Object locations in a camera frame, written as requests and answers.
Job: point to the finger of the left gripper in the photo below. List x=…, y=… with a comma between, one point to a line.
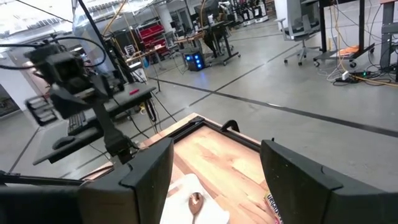
x=41, y=109
x=112, y=133

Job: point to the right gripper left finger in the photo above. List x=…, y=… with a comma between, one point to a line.
x=130, y=193

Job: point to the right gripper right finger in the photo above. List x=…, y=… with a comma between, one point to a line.
x=298, y=186

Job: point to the copper coloured spoon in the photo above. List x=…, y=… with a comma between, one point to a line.
x=196, y=201

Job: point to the small red item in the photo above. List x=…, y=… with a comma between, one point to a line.
x=134, y=91

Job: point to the black keyboard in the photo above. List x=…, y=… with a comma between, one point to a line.
x=76, y=122

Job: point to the black side desk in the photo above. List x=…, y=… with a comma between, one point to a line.
x=124, y=96

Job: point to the white rectangular tray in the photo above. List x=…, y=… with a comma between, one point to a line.
x=180, y=202

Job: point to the black diagonal pole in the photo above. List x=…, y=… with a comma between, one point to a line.
x=99, y=40

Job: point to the white box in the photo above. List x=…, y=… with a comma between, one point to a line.
x=140, y=74

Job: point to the red bin rack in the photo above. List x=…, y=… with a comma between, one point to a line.
x=152, y=37

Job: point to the blue lit computer tower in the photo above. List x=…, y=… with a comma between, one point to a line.
x=194, y=60

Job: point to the white power adapter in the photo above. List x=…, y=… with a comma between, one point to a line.
x=345, y=75

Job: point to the black standing desk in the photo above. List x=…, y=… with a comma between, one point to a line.
x=342, y=54

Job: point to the black legged work desk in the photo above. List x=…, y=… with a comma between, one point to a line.
x=217, y=37

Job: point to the orange object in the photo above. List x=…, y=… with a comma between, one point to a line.
x=349, y=49

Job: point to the grey office chair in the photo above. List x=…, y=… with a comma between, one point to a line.
x=300, y=28

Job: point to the grey wood topped table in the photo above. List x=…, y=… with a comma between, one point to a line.
x=388, y=28

